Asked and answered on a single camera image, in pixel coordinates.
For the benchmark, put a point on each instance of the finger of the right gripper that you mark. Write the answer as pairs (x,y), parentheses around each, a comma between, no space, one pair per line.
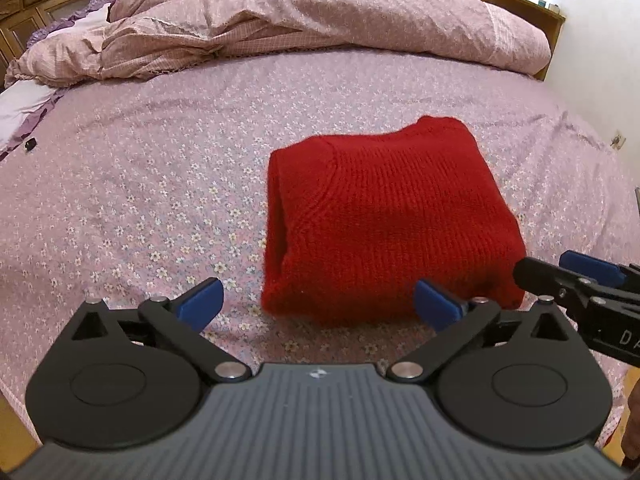
(605,273)
(545,279)

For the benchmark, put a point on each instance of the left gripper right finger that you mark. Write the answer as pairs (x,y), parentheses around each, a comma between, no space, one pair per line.
(519,379)

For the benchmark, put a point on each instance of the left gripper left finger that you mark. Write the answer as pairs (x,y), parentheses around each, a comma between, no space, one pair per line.
(125,377)

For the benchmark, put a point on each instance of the red knit cardigan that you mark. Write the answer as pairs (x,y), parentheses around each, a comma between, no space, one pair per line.
(356,220)

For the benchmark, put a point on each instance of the small black object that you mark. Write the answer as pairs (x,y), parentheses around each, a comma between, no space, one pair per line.
(30,144)

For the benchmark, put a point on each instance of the pink crumpled duvet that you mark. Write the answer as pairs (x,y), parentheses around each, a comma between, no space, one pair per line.
(143,38)

